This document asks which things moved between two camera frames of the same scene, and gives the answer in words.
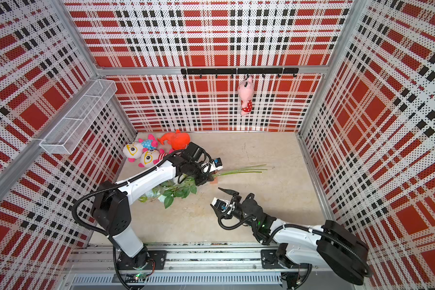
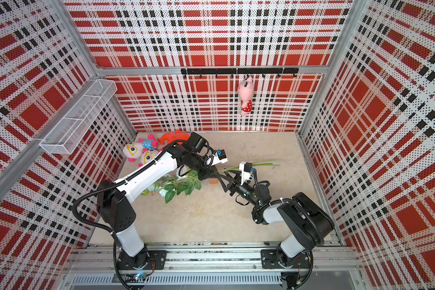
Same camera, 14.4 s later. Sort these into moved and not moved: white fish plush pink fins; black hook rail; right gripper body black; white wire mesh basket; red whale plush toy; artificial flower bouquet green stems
Moved: artificial flower bouquet green stems; right gripper body black
Not moved: black hook rail; white wire mesh basket; white fish plush pink fins; red whale plush toy
